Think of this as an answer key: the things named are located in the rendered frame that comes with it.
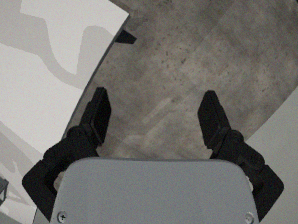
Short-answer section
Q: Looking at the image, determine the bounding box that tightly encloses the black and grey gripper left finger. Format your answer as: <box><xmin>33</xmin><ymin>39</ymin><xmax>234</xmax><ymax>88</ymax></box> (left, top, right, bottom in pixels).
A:
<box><xmin>22</xmin><ymin>87</ymin><xmax>112</xmax><ymax>222</ymax></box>

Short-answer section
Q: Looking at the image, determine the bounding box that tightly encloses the grey server rack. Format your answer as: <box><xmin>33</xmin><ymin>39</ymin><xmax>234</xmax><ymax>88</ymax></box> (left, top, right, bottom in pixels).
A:
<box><xmin>0</xmin><ymin>177</ymin><xmax>9</xmax><ymax>205</ymax></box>

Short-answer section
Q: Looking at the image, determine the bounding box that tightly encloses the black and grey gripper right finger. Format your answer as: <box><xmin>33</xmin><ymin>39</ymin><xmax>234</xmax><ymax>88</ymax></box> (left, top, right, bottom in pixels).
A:
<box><xmin>197</xmin><ymin>90</ymin><xmax>284</xmax><ymax>223</ymax></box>

